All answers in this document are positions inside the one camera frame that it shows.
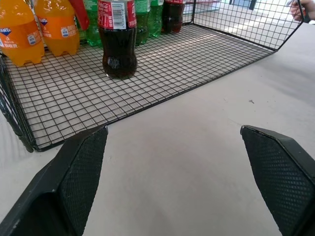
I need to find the red plastic object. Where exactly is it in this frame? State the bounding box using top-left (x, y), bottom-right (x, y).
top-left (67, 0), bottom-right (90, 31)

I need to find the cola bottle with red label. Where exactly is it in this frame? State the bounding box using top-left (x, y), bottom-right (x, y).
top-left (161, 0), bottom-right (186, 34)
top-left (97, 0), bottom-right (138, 80)

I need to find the bystander bare hand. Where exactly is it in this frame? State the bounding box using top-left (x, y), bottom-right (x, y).
top-left (289, 0), bottom-right (315, 24)

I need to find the green Sprite soda bottle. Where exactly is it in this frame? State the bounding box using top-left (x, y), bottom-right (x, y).
top-left (78, 0), bottom-right (103, 48)
top-left (148, 0), bottom-right (165, 38)
top-left (134, 0), bottom-right (151, 47)

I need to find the black wire mesh basket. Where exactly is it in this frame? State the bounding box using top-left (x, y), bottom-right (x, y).
top-left (0, 0), bottom-right (305, 153)

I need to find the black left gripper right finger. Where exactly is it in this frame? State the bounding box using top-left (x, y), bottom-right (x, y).
top-left (240, 125), bottom-right (315, 236)

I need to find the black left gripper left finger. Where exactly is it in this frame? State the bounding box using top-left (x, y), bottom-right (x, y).
top-left (0, 126), bottom-right (109, 236)

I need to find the orange Fanta soda bottle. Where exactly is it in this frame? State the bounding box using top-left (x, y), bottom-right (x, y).
top-left (0, 0), bottom-right (46, 67)
top-left (34, 0), bottom-right (81, 57)

